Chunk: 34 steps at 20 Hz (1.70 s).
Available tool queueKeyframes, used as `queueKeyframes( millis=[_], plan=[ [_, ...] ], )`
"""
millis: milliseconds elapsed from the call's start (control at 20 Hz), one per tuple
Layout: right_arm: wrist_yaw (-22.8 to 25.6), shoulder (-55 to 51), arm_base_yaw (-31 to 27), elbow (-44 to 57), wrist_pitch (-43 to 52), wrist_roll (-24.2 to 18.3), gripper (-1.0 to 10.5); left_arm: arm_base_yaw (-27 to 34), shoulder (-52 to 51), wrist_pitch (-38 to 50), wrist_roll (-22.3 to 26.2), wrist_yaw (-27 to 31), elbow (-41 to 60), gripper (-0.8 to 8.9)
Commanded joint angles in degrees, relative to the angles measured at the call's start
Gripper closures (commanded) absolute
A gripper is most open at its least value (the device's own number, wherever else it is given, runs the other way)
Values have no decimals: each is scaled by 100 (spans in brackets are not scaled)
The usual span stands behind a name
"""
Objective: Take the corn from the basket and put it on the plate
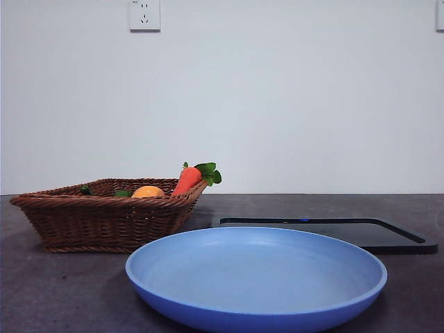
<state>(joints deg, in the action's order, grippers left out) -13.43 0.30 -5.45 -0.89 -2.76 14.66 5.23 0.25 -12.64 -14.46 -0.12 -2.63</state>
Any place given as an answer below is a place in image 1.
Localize black rectangular tray board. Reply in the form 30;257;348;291
210;216;439;256

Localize orange toy carrot green leaves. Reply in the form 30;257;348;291
170;161;223;198

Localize blue round plate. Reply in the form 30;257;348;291
125;226;389;333

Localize yellow toy corn cob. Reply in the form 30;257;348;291
130;185;167;199

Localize brown wicker basket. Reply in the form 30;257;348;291
9;178;209;254

